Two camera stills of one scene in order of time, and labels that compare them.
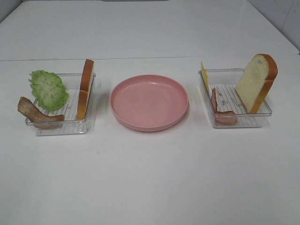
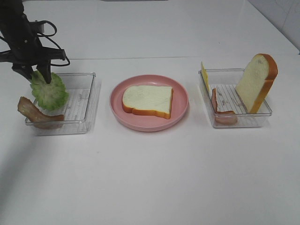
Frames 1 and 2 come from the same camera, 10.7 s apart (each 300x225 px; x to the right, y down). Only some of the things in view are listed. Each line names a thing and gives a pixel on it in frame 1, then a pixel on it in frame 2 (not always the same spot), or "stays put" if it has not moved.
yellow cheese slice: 204,72 stays put
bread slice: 88,67 to 155,101
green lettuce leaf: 49,89 stays put
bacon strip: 40,121 stays put
